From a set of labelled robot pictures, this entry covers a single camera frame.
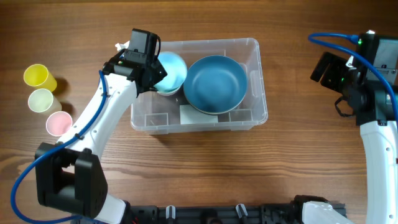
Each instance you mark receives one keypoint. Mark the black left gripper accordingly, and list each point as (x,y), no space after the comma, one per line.
(160,71)

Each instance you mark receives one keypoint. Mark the clear plastic storage container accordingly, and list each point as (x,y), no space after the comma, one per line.
(156,114)

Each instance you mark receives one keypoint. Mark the light green bowl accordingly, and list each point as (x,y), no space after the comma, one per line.
(168,93)

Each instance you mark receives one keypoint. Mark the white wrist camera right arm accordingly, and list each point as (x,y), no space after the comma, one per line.
(380,51)

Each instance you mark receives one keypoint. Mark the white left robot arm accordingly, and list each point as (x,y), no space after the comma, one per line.
(69,175)

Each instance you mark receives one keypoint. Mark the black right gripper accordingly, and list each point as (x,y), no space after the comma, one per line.
(329,80)

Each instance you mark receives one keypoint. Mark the pale cream cup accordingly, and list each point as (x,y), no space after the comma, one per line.
(42,101)

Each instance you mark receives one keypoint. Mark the pink cup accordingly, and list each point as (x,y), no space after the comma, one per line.
(59,123)

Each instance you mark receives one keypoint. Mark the right arm base joint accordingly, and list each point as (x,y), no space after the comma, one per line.
(309,209)

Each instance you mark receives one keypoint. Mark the light blue bowl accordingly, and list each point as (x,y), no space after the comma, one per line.
(176,69)

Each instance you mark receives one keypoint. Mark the white label in container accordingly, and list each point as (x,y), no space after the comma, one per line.
(189,115)

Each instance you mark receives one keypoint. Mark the dark blue plate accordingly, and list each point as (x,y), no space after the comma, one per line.
(215,78)

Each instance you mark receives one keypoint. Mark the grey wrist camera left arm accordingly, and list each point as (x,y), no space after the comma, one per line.
(145,42)

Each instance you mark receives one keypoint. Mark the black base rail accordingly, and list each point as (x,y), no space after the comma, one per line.
(264,214)

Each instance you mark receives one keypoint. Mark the yellow cup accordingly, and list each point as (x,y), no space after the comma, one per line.
(38,76)

